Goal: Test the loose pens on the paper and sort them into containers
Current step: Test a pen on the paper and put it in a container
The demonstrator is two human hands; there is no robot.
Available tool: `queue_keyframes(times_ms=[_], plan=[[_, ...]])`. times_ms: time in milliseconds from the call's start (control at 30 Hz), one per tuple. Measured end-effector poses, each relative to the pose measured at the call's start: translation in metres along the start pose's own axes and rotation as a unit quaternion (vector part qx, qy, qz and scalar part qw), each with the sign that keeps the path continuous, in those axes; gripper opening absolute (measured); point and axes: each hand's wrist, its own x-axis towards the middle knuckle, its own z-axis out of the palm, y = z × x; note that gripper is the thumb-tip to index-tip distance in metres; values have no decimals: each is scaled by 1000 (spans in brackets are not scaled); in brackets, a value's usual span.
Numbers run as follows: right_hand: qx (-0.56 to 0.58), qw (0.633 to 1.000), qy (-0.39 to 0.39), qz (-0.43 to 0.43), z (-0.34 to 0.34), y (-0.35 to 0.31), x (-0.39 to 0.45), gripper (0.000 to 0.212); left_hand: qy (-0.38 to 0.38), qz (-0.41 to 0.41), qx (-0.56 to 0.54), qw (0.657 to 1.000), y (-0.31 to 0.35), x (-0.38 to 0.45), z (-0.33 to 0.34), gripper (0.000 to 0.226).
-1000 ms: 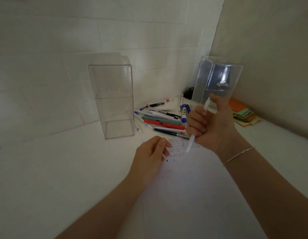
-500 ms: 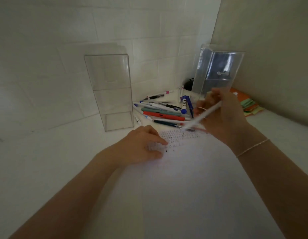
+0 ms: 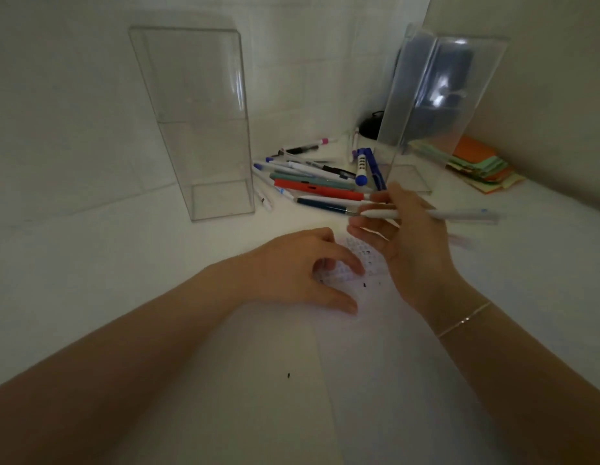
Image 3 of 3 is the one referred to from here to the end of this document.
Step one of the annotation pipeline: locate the dark teal pen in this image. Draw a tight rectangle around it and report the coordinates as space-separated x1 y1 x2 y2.
295 196 362 218

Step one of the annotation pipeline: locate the person's right forearm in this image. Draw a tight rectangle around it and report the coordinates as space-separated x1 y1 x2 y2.
438 287 600 465

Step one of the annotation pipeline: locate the black bag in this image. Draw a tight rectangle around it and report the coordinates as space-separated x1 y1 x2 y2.
359 110 386 141

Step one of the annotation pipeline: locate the stack of coloured sticky notes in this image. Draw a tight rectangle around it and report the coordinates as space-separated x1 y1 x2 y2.
409 135 527 196

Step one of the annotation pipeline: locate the person's left forearm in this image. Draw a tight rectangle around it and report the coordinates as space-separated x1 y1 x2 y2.
0 263 248 465

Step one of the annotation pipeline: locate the person's right hand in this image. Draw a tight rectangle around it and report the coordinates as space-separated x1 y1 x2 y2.
347 182 492 338

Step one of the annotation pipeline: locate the clear acrylic box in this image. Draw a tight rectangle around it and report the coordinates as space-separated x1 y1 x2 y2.
129 26 256 223
376 23 511 196

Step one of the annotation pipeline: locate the pile of assorted pens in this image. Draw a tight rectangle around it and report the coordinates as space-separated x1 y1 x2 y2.
251 130 476 251

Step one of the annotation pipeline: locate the person's left hand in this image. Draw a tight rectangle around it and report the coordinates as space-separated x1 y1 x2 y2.
232 227 367 317

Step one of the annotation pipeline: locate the thin wrist bracelet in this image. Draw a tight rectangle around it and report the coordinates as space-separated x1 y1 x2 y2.
436 300 494 341

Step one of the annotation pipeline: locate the white paper sheet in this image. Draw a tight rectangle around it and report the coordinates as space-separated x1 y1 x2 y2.
309 229 600 465

